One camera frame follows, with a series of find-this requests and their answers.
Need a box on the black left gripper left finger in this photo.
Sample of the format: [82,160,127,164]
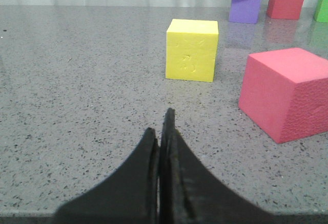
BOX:
[52,128,159,223]

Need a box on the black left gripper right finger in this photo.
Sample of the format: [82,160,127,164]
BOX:
[159,108,274,223]

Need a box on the large red foam cube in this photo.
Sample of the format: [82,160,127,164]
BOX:
[238,48,327,144]

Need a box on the yellow foam cube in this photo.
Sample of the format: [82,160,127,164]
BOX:
[166,19,219,82]

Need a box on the purple foam cube left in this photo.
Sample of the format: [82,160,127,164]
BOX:
[229,0,261,24]

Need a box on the small red foam cube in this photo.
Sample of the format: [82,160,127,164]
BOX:
[266,0,304,20]

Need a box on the green foam cube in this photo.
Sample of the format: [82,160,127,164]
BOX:
[314,0,328,23]

